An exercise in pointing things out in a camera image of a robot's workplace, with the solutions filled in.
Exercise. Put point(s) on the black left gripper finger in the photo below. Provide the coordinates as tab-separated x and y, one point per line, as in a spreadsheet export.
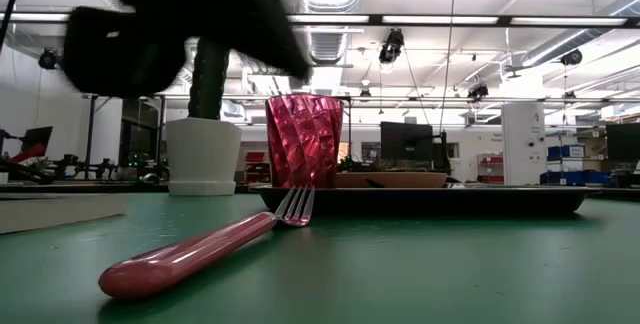
125	51
277	39

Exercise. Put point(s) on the red faceted plastic cup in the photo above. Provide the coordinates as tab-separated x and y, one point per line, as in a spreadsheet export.
304	139

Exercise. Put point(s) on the tan wooden plate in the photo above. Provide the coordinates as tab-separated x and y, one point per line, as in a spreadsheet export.
395	179

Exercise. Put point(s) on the black serving tray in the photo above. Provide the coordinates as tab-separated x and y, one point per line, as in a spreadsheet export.
430	200

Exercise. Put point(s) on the black overhead light bar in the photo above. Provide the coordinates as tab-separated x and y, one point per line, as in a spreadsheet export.
450	20

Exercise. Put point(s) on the green cactus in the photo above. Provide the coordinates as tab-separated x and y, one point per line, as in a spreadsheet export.
209	79

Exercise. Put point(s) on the white plant pot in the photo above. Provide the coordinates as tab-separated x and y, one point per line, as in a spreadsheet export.
203	156

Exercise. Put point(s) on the black and red tilted screen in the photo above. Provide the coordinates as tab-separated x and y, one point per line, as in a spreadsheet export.
32	144

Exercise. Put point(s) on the black computer monitor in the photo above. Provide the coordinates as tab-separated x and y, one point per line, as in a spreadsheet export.
624	141
406	141

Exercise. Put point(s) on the beige flat board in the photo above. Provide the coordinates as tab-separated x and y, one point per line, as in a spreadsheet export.
55	211

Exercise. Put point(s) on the red storage bins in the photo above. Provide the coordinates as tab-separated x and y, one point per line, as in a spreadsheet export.
490	169

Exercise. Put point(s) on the blue storage bins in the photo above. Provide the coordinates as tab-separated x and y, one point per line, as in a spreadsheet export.
575	164

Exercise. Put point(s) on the black hanging ceiling camera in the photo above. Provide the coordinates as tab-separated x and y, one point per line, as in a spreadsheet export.
391	46

